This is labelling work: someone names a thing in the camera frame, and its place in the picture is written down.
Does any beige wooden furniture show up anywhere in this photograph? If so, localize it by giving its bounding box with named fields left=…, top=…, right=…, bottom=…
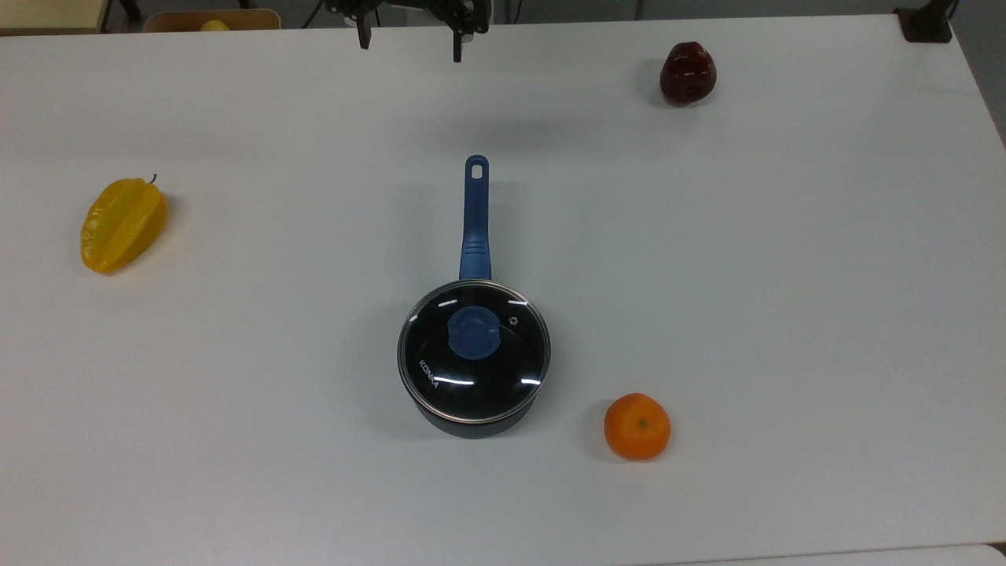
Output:
left=0, top=0, right=112, bottom=37

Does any black saucepan with blue handle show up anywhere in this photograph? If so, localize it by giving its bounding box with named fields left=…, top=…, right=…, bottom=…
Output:
left=397, top=155, right=553, bottom=439

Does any black table clamp mount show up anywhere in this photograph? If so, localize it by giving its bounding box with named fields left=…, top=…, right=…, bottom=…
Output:
left=894, top=0, right=958, bottom=43

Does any orange mandarin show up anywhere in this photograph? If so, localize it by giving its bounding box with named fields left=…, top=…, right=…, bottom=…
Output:
left=604, top=393, right=672, bottom=461

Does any yellow starfruit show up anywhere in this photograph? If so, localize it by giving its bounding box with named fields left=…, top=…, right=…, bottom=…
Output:
left=80, top=175, right=169, bottom=275

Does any light wooden box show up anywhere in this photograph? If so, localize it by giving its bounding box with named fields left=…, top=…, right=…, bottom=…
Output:
left=142, top=9, right=283, bottom=33

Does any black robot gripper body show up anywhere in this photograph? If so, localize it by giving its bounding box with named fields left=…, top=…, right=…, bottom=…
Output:
left=325, top=0, right=493, bottom=37

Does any dark red apple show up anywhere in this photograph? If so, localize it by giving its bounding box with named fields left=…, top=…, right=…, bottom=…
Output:
left=659, top=42, right=718, bottom=106

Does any glass lid with blue knob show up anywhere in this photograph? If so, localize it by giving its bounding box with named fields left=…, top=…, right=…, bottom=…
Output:
left=397, top=280, right=552, bottom=425

